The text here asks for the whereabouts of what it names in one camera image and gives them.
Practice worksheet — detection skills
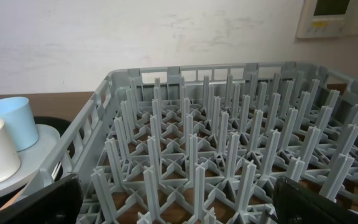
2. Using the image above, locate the white plastic fork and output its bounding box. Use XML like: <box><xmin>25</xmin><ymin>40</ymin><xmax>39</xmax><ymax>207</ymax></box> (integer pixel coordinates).
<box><xmin>51</xmin><ymin>162</ymin><xmax>62</xmax><ymax>181</ymax></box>

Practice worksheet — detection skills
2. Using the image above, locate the light blue plastic cup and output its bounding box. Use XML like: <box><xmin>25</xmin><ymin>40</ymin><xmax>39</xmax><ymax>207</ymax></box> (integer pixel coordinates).
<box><xmin>0</xmin><ymin>96</ymin><xmax>39</xmax><ymax>151</ymax></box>

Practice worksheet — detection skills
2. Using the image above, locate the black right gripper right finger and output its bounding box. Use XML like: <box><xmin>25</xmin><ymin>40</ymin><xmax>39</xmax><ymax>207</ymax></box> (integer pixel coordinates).
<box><xmin>272</xmin><ymin>175</ymin><xmax>358</xmax><ymax>224</ymax></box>

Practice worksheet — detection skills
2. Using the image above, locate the light grey plate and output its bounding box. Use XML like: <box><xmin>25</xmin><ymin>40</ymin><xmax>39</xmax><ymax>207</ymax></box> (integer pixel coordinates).
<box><xmin>0</xmin><ymin>124</ymin><xmax>60</xmax><ymax>197</ymax></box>

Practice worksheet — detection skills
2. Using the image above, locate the grey dishwasher rack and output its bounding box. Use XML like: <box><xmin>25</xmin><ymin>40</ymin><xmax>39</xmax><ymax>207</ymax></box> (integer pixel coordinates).
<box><xmin>21</xmin><ymin>62</ymin><xmax>358</xmax><ymax>223</ymax></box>

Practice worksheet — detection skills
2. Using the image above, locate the white wall control panel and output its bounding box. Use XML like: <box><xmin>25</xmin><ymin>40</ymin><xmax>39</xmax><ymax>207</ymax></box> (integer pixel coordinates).
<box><xmin>296</xmin><ymin>0</ymin><xmax>358</xmax><ymax>39</ymax></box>

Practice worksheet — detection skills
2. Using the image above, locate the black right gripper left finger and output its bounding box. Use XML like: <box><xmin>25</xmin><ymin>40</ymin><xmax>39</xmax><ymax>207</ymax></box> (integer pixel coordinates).
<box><xmin>0</xmin><ymin>173</ymin><xmax>83</xmax><ymax>223</ymax></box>

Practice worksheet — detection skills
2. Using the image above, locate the round black tray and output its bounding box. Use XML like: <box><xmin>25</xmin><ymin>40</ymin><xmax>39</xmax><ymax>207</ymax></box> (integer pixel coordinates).
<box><xmin>0</xmin><ymin>116</ymin><xmax>71</xmax><ymax>208</ymax></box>

